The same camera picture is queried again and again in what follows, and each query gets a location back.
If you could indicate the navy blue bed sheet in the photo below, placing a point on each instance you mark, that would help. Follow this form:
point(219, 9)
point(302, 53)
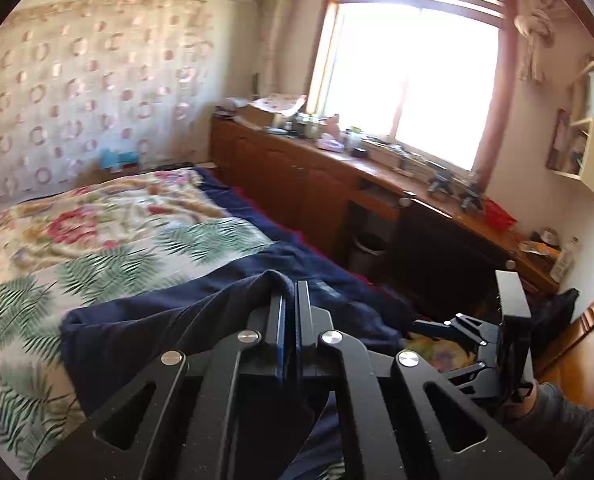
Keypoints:
point(302, 262)

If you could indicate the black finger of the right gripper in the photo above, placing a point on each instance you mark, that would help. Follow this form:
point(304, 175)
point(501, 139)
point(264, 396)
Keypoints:
point(471, 334)
point(478, 381)

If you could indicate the tied-back cream curtain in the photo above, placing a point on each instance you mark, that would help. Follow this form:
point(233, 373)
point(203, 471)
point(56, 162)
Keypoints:
point(535, 23)

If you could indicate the circle-patterned sheer curtain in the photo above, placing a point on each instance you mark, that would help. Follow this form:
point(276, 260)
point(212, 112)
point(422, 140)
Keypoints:
point(80, 76)

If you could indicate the floral quilt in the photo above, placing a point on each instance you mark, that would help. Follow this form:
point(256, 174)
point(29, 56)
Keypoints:
point(39, 234)

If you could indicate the red bag on sideboard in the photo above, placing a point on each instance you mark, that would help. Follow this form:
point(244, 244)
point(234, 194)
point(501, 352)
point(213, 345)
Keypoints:
point(496, 217)

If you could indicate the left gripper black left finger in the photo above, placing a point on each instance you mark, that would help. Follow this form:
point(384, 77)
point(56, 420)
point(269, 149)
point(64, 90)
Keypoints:
point(175, 418)

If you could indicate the light blue toy box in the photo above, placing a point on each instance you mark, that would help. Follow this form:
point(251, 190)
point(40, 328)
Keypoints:
point(117, 161)

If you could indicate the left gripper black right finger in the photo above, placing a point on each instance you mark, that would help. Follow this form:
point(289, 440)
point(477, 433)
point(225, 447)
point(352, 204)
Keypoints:
point(399, 417)

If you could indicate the cardboard box with patterned lid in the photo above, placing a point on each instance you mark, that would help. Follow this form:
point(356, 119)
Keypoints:
point(271, 110)

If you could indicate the bed with leaf-print cover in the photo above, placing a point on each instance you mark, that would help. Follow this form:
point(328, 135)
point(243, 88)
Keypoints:
point(38, 404)

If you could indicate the long wooden sideboard cabinet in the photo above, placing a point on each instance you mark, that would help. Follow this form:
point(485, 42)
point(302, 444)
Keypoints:
point(439, 258)

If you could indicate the navy blue garment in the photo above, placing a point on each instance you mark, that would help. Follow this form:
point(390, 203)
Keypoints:
point(107, 345)

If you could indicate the person's right hand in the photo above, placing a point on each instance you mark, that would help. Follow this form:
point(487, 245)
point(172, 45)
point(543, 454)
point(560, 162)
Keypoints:
point(519, 404)

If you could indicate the window with wooden frame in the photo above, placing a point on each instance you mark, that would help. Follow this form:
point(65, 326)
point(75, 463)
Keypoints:
point(433, 76)

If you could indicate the wall shelf unit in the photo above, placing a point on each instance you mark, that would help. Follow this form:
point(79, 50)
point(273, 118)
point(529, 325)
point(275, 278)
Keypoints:
point(571, 152)

